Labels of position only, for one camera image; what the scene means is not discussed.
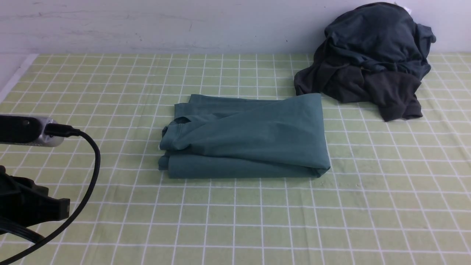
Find green long-sleeve top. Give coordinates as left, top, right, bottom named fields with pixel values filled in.
left=158, top=93, right=331, bottom=179

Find dark grey crumpled garment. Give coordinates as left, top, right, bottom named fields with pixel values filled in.
left=293, top=2, right=437, bottom=122

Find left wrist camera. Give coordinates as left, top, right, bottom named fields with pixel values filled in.
left=0, top=114, right=64, bottom=148

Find black left camera cable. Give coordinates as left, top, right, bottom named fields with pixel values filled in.
left=0, top=124, right=101, bottom=265

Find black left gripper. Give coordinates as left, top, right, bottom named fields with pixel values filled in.
left=0, top=166, right=70, bottom=236

